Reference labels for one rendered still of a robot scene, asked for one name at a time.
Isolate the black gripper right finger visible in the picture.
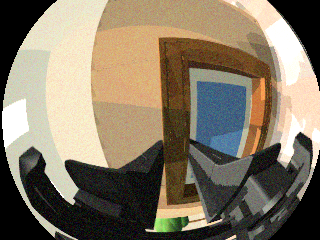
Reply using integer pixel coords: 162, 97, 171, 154
188, 139, 281, 224

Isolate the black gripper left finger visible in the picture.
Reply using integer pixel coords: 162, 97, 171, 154
64, 140, 165, 231

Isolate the tan wooden board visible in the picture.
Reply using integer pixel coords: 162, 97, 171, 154
91, 0, 277, 169

